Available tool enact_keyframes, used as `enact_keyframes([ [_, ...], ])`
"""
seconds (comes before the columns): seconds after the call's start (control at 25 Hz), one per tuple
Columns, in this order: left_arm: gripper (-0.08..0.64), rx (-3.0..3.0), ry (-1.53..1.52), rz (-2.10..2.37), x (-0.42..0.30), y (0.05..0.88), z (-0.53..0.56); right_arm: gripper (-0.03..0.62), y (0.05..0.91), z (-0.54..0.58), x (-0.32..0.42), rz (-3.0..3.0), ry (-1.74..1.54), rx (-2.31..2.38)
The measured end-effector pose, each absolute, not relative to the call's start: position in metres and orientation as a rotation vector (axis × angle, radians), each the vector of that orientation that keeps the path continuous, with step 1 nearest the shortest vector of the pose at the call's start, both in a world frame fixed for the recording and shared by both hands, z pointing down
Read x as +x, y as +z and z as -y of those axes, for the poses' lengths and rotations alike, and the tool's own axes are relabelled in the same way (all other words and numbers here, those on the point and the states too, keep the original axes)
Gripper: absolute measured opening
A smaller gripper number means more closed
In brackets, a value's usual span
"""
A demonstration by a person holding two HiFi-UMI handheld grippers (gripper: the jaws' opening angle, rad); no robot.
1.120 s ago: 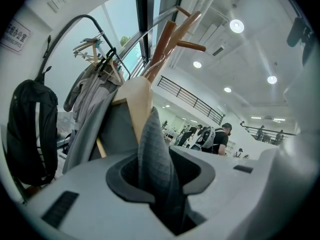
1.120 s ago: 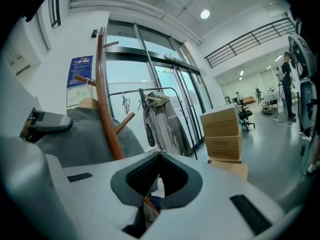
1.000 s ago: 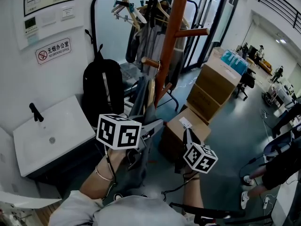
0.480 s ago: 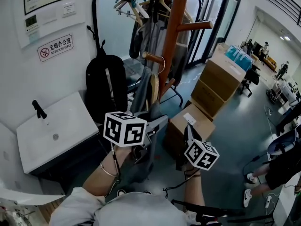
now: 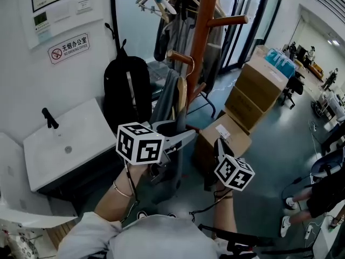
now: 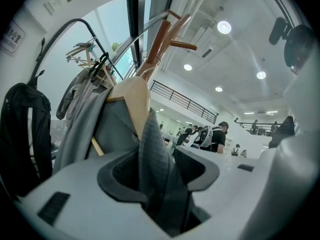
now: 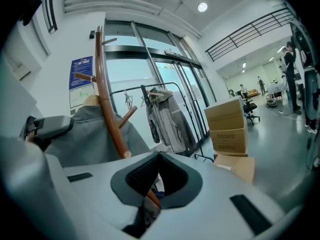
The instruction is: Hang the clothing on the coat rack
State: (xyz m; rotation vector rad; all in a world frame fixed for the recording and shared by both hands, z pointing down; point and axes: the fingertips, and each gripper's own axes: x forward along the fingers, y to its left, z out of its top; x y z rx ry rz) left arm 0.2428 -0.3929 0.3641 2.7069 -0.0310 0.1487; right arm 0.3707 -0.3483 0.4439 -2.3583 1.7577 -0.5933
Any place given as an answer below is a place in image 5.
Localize black faucet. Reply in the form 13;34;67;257
41;107;60;130

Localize hangers with blue clips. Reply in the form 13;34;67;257
135;0;178;24

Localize white wall notice board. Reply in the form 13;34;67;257
18;0;105;51

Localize gray hanging jacket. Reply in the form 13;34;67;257
154;0;227;94

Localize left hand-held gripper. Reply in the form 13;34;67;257
116;120;197;185

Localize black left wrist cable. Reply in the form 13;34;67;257
120;162;141;224

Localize black strap on rail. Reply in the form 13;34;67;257
176;0;191;22

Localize white round device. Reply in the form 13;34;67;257
309;148;345;185

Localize gold bracelet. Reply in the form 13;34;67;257
112;179;135;199

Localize white washbasin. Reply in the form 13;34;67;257
22;97;119;193

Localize wooden slat panel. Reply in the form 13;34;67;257
42;222;71;251

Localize no smoking sign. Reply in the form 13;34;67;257
47;31;91;66

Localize person's right forearm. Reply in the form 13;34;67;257
212;189;238;234

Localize green screen thermostat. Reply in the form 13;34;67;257
32;10;50;30

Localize plain white wall switch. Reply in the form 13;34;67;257
51;3;73;21

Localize wooden clothes hanger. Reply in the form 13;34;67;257
170;56;196;121

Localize black metal garment rail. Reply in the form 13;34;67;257
111;0;238;119

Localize black office chair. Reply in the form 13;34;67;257
281;71;306;111

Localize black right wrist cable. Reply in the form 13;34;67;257
188;189;234;223

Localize black framed glass door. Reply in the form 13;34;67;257
219;0;282;77

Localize brown wooden coat rack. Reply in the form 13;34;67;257
166;0;250;135

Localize white table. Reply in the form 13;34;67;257
313;211;345;259

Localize dark washbasin cabinet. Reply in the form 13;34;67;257
36;146;128;219

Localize labelled cardboard box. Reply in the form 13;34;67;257
197;113;253;173

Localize person's light gray shirt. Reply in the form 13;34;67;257
56;211;225;259

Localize small pale cardboard box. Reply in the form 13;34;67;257
251;44;271;65

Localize grey garment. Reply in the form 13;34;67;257
150;68;189;205

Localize white shelf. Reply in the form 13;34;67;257
0;197;79;229

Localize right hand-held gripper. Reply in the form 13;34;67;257
203;137;256;192

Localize black backpack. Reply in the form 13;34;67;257
103;38;153;134

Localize light blue sticker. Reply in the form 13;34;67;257
36;28;52;43

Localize stack of blue packages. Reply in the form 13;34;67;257
265;47;298;80

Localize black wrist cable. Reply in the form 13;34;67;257
120;162;141;224
188;189;234;223

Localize person's left forearm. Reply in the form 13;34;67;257
93;163;152;224

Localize labelled white wall switch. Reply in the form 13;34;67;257
75;0;93;15

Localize large cardboard box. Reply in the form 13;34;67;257
224;86;268;134
233;60;289;113

